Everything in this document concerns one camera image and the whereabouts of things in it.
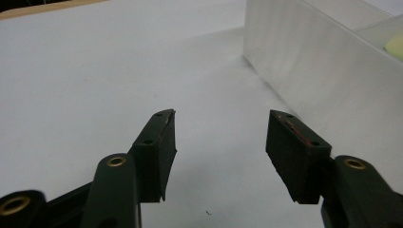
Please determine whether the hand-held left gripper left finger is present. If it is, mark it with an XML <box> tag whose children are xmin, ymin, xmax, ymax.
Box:
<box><xmin>127</xmin><ymin>108</ymin><xmax>178</xmax><ymax>203</ymax></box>

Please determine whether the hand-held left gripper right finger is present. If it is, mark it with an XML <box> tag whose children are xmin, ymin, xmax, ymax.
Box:
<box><xmin>265</xmin><ymin>109</ymin><xmax>333</xmax><ymax>205</ymax></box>

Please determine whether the white divided storage box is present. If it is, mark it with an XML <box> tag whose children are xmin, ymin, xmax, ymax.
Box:
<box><xmin>242</xmin><ymin>0</ymin><xmax>403</xmax><ymax>194</ymax></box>

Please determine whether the pale yellow item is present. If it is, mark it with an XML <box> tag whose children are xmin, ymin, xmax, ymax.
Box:
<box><xmin>384</xmin><ymin>31</ymin><xmax>403</xmax><ymax>60</ymax></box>

